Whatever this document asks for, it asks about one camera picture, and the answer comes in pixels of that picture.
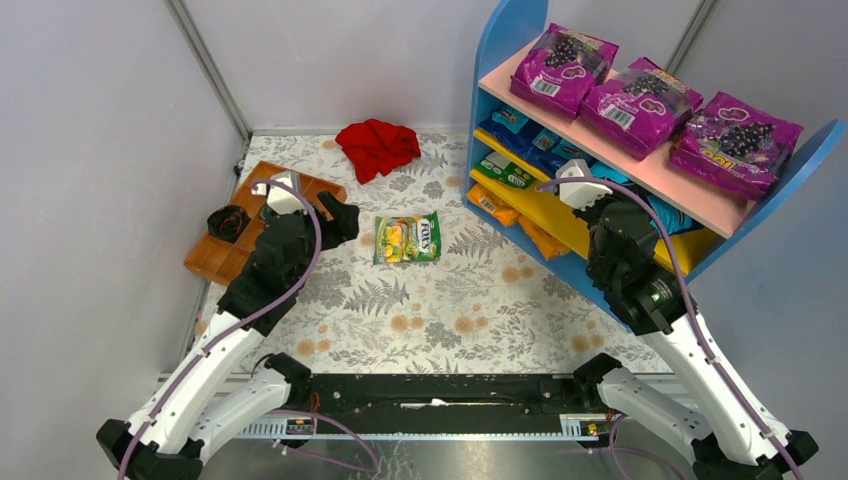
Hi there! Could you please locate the green white Fox's candy bag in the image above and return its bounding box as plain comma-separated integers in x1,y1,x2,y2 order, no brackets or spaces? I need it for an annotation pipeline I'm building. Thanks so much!
373,212,442,264

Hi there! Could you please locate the blue candy bag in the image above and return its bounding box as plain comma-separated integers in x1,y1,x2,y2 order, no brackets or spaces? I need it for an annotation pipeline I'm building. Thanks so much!
529,129,632,185
478,105,564,174
646,193,703,236

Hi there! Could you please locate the orange mango candy bag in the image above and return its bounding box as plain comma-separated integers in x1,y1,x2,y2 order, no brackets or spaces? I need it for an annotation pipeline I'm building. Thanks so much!
467,183,521,227
518,215,571,260

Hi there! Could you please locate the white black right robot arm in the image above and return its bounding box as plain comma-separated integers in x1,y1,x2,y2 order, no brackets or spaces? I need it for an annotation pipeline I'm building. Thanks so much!
574,195,818,479

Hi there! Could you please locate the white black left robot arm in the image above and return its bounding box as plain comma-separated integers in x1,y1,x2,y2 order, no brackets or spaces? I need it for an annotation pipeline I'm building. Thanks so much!
96,191,360,479

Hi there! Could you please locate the blue yellow pink shelf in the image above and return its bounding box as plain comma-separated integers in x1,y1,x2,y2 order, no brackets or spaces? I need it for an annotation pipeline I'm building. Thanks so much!
467,1,847,335

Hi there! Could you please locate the blue candy bag on shelf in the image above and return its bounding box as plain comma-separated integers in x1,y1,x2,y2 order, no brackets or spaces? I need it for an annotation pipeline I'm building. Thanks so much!
478,105,564,174

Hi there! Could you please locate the purple grape candy bag middle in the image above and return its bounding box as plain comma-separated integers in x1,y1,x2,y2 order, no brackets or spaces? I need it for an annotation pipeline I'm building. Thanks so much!
579,57,704,161

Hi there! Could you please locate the purple grape candy bag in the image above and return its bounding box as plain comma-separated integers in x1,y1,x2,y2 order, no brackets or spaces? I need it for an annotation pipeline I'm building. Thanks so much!
579,57,704,161
510,23,619,120
670,92,804,201

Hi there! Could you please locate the purple grape candy bag right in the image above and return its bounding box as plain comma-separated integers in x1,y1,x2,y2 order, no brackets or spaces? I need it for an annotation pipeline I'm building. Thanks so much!
670,92,804,201

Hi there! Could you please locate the purple grape candy bag left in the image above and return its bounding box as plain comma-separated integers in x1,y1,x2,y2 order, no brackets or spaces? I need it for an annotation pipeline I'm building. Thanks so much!
510,23,619,120

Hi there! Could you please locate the black round object on tray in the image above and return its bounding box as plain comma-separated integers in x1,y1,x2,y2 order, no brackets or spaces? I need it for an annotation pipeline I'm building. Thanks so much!
206,205,250,244

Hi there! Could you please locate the orange wooden divided tray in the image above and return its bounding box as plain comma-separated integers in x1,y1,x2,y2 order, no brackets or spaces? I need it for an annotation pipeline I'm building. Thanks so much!
183,160,348,286

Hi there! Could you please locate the red cloth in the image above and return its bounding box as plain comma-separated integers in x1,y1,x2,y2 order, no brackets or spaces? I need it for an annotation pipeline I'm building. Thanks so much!
335,119,421,184

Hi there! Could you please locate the floral table mat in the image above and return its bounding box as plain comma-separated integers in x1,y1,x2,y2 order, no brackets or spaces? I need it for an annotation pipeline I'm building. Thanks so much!
235,133,667,374

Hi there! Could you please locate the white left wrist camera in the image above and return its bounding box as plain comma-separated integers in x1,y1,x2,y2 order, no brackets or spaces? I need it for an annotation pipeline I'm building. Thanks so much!
251,170,305,215

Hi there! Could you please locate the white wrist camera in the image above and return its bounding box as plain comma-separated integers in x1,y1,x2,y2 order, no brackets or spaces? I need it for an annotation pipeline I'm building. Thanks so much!
556,158,613,210
251,170,305,215

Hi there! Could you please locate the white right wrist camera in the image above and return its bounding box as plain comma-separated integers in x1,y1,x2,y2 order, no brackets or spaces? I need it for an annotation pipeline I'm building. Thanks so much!
556,158,613,210

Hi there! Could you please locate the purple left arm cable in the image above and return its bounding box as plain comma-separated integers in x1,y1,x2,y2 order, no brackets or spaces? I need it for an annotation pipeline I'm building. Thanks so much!
117,177,383,480

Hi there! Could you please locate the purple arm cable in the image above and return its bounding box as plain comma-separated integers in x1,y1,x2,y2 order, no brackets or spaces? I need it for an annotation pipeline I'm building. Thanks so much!
536,177,806,480
117,177,383,480

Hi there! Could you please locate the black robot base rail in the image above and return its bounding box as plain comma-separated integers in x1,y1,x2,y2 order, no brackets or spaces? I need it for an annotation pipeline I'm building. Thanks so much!
266,353,622,437

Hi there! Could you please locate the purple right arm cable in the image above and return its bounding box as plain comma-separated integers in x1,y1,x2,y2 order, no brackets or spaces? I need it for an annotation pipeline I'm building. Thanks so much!
536,177,806,480

